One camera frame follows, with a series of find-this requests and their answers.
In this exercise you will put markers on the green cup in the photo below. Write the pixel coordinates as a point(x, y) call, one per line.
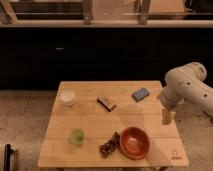
point(77, 137)

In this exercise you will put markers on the wooden table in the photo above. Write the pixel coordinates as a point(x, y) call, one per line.
point(98, 124)

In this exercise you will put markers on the wooden shelf rail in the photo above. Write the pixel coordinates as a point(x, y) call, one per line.
point(106, 13)

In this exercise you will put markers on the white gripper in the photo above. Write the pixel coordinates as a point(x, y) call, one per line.
point(169, 100)

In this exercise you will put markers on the bunch of dark grapes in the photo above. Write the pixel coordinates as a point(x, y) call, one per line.
point(110, 146)

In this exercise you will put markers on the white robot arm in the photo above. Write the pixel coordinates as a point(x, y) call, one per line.
point(185, 82)

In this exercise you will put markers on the red bowl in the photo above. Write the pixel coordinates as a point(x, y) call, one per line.
point(134, 143)

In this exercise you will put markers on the blue sponge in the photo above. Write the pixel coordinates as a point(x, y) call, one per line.
point(140, 94)

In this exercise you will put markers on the brown chocolate bar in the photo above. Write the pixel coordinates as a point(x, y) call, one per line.
point(106, 103)

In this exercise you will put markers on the white cup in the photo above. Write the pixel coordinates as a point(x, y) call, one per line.
point(67, 97)

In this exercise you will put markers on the black object on floor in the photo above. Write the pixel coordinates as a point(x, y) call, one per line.
point(7, 154)

